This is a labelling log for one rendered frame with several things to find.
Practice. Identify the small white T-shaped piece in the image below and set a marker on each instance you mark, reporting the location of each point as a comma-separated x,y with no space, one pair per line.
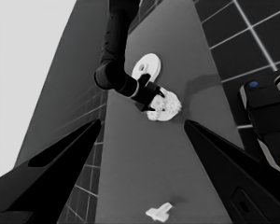
158,213

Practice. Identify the white round carrier with pins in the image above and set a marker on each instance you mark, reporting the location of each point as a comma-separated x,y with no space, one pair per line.
168,117

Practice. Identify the dark robot body block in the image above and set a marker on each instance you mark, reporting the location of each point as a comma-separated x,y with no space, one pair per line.
264,118

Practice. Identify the large thick white disc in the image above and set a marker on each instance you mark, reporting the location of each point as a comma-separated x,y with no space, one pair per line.
153,62

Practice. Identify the small white toothed gear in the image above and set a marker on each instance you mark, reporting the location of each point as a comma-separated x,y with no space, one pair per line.
159,104
153,116
175,105

